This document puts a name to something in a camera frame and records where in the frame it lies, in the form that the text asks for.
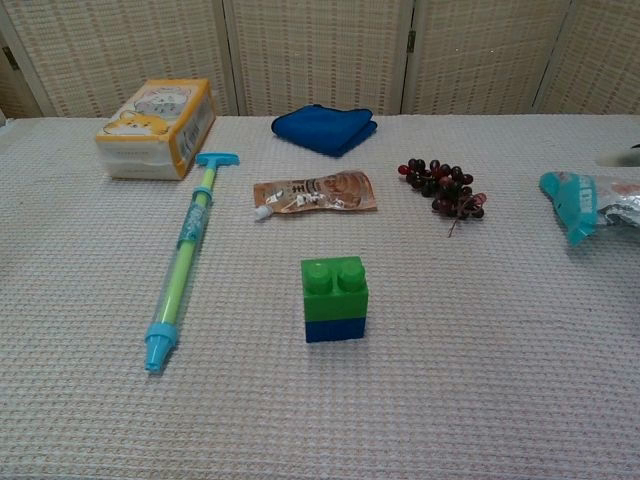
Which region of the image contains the orange spouted drink pouch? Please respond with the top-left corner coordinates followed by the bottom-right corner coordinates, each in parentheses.
top-left (252, 169), bottom-right (379, 223)

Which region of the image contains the green and blue toy block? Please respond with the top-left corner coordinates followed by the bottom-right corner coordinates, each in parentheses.
top-left (300, 255), bottom-right (370, 322)

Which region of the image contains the white woven tablecloth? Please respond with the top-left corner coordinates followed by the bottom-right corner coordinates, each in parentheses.
top-left (0, 113), bottom-right (640, 480)

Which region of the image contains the cat print tissue pack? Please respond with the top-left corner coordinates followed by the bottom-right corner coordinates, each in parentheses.
top-left (95, 77), bottom-right (218, 181)

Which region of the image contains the blue building block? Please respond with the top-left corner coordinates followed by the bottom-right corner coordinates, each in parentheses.
top-left (305, 315), bottom-right (370, 345)

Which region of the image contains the teal snack bag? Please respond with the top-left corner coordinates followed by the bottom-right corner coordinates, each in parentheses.
top-left (538, 170), bottom-right (640, 247)

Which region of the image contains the blue folded cloth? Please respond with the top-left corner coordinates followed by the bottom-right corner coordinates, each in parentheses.
top-left (271, 104), bottom-right (379, 159)

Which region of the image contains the dark red grape bunch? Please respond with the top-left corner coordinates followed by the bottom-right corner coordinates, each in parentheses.
top-left (397, 157), bottom-right (488, 238)

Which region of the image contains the blue green water squirt toy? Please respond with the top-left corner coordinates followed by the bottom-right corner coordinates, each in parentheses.
top-left (144, 152), bottom-right (241, 373)

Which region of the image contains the bamboo folding screen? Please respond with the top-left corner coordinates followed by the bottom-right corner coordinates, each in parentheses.
top-left (0, 0), bottom-right (640, 120)

